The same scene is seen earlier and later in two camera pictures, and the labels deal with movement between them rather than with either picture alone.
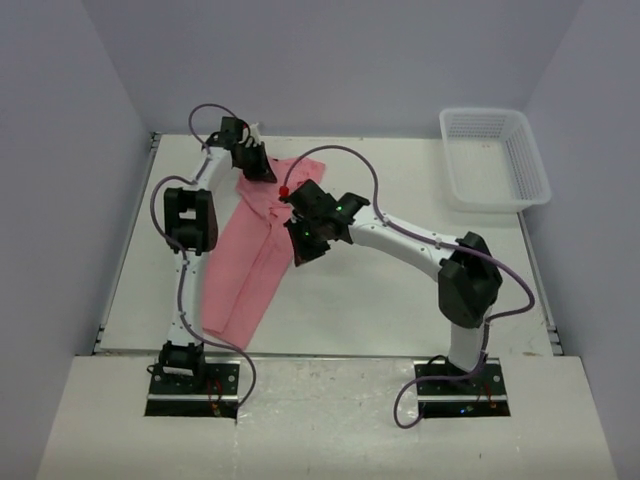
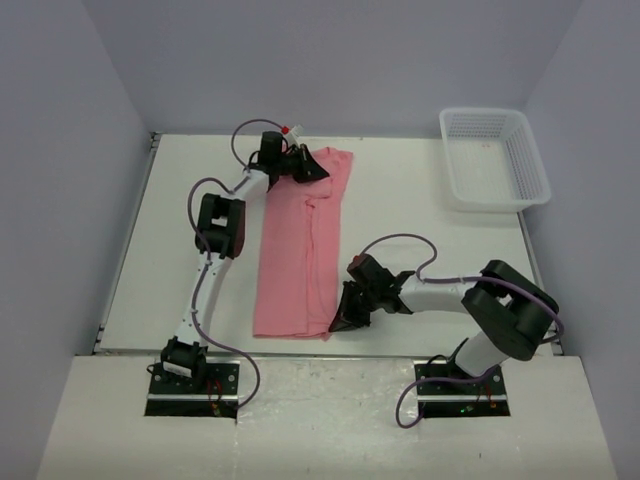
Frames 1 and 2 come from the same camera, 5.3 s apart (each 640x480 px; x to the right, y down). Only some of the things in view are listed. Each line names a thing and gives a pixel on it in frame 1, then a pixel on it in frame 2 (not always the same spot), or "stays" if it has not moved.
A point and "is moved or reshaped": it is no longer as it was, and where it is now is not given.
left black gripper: x=262 y=171 → x=308 y=171
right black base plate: x=480 y=396 stays
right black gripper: x=303 y=252 → x=350 y=318
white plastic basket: x=493 y=166 stays
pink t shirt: x=254 y=252 is moved or reshaped
